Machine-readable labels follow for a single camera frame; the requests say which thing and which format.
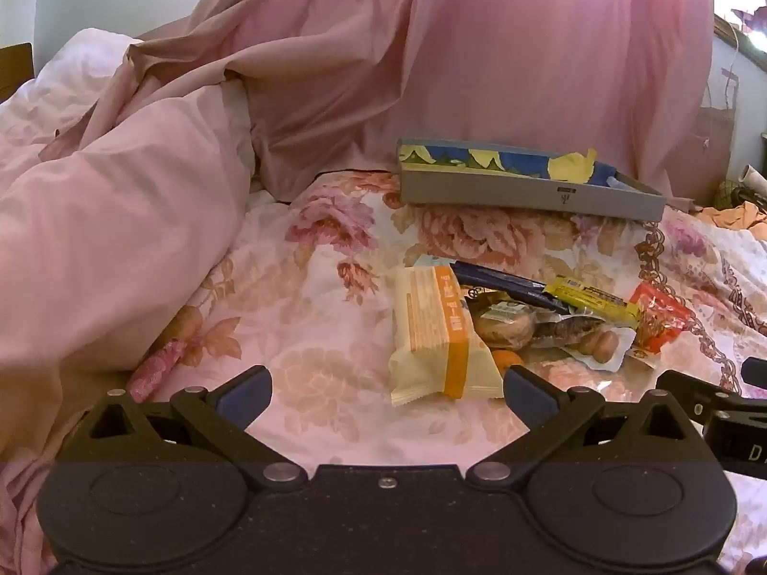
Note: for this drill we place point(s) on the grey cardboard box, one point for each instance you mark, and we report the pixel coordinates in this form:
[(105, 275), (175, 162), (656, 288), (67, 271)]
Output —
[(479, 194)]

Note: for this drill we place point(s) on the pale pink duvet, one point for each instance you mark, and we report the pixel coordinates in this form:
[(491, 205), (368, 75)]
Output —
[(90, 221)]

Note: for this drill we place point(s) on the floral bedsheet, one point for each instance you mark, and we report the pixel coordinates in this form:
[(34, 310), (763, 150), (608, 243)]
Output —
[(329, 311)]

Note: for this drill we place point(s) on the clear bun packet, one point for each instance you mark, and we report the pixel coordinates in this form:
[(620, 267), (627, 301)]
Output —
[(503, 326)]

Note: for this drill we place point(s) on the clear sausage packet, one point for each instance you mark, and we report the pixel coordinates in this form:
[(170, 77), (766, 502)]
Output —
[(599, 344)]

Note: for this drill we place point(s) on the cream orange snack packet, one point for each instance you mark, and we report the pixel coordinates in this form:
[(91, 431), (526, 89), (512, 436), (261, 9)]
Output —
[(431, 323)]

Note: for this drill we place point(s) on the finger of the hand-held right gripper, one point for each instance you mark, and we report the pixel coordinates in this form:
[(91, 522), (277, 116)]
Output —
[(695, 392), (756, 372)]

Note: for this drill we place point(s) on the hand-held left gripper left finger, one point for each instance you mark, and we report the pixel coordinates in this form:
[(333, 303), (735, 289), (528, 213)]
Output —
[(242, 394)]

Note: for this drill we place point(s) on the red snack packet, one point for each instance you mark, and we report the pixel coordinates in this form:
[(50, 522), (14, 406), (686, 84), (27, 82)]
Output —
[(659, 317)]

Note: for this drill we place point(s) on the dark blue snack packet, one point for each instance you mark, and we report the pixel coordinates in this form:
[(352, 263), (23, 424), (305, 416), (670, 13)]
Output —
[(503, 282)]

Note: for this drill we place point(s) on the rolled white paper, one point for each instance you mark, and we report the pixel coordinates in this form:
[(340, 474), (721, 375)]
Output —
[(755, 177)]

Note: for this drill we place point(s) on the wooden headboard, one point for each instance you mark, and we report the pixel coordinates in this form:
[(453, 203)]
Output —
[(15, 69)]

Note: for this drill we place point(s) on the yellow snack bar packet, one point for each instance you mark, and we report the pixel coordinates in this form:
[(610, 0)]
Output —
[(590, 298)]

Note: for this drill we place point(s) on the orange cloth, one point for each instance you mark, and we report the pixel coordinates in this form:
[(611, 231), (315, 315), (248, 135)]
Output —
[(740, 214)]

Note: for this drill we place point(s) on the pink curtain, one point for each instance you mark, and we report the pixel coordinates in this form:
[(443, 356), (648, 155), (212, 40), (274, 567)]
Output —
[(539, 60)]

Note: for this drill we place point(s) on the pink speckled packet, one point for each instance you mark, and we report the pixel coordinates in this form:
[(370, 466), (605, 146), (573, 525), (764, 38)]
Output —
[(159, 365)]

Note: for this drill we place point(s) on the mandarin orange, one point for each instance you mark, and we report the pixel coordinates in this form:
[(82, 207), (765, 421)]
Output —
[(506, 360)]

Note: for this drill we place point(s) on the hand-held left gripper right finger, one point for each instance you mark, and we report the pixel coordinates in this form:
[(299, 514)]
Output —
[(528, 394)]

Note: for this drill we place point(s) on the dusty pink sheet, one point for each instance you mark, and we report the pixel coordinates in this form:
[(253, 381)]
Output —
[(287, 72)]

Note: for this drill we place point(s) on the gold brown snack packet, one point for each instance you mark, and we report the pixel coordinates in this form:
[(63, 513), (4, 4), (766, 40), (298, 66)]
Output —
[(566, 328)]

